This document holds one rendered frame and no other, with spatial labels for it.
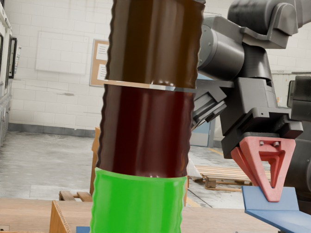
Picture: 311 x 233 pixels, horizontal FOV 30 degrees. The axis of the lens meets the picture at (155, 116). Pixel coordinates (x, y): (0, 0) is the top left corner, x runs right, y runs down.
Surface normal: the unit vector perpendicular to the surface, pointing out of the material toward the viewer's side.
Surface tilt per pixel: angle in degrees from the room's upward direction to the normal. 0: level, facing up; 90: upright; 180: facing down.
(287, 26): 90
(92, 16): 90
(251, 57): 60
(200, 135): 90
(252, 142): 80
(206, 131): 90
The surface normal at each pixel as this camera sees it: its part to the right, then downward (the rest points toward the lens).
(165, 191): 0.57, -0.14
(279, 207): 0.29, -0.45
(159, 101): 0.22, -0.17
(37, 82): 0.21, 0.07
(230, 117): -0.95, -0.06
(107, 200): -0.60, -0.27
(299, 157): -0.63, -0.50
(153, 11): -0.07, 0.29
